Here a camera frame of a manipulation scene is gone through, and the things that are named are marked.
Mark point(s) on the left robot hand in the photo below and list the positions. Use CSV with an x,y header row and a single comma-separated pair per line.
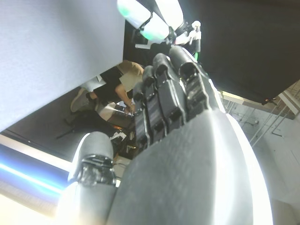
x,y
187,175

